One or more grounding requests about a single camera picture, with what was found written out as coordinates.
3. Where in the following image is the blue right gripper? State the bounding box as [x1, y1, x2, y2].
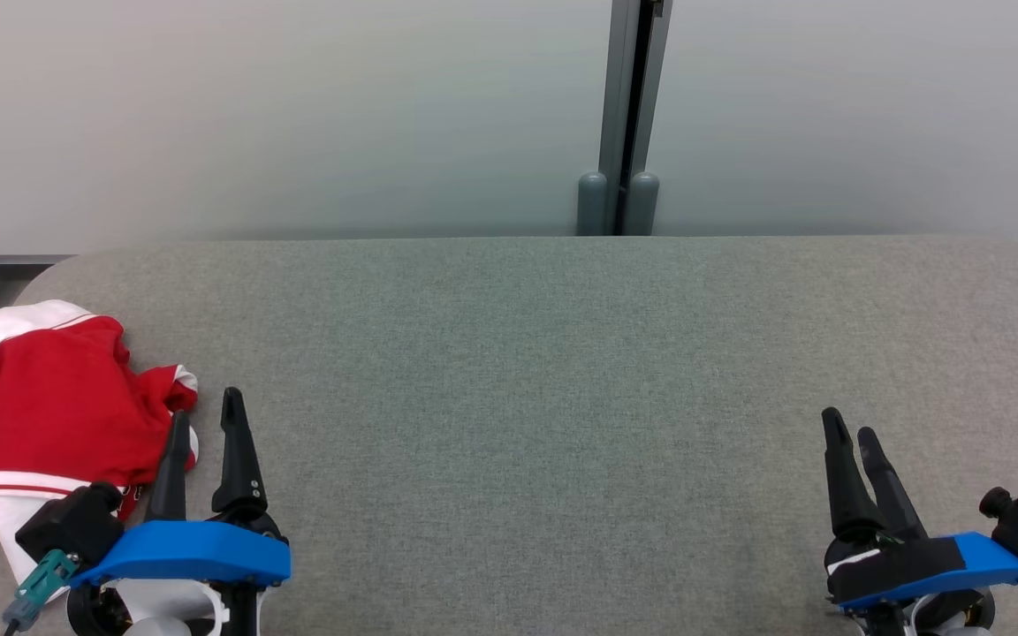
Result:
[821, 407, 1018, 636]

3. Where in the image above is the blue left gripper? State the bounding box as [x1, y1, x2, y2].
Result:
[67, 387, 291, 636]

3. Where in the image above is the red shorts white stripe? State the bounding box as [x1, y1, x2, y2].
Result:
[125, 360, 201, 469]

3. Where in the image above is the red white basketball jersey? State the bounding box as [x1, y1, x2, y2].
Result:
[0, 300, 201, 584]

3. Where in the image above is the teal left cable connector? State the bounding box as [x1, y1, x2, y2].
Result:
[4, 549, 81, 633]

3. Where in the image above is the grey cylindrical post foot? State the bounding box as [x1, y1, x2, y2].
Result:
[624, 172, 660, 237]
[577, 172, 608, 237]

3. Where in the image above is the grey partition post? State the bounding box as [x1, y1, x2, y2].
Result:
[597, 0, 673, 237]

